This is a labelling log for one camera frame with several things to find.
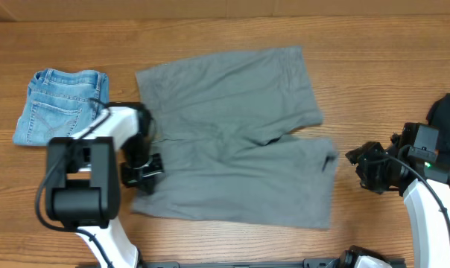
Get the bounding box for grey shorts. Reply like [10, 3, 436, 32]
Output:
[133, 47, 339, 229]

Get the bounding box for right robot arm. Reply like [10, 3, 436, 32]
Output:
[346, 123, 450, 267]

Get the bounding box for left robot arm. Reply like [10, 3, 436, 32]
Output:
[34, 102, 164, 268]

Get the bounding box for folded blue denim jeans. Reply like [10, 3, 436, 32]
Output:
[13, 68, 109, 146]

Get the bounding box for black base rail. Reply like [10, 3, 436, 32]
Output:
[133, 246, 407, 268]

